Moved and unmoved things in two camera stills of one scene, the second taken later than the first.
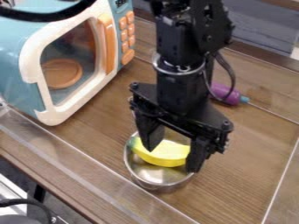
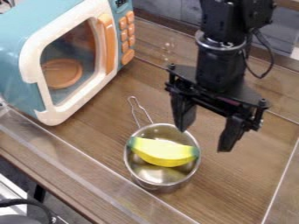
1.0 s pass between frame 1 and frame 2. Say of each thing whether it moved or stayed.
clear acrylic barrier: stayed
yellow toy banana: stayed
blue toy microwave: stayed
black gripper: moved
